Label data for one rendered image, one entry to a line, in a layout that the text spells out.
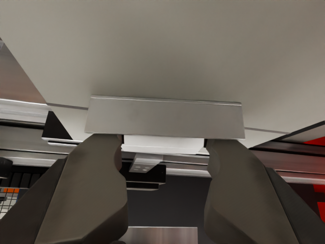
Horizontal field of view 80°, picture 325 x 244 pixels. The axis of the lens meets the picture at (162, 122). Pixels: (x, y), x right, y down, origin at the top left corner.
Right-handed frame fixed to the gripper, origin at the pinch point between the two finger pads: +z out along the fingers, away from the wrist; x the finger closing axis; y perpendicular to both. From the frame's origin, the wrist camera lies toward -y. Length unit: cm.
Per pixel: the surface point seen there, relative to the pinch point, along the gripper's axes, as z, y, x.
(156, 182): 17.7, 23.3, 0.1
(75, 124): 2.4, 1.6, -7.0
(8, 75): 8.3, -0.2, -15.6
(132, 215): 32, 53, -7
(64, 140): 5.8, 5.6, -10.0
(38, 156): 21.7, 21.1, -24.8
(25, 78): 8.5, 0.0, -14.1
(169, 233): 1.2, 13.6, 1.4
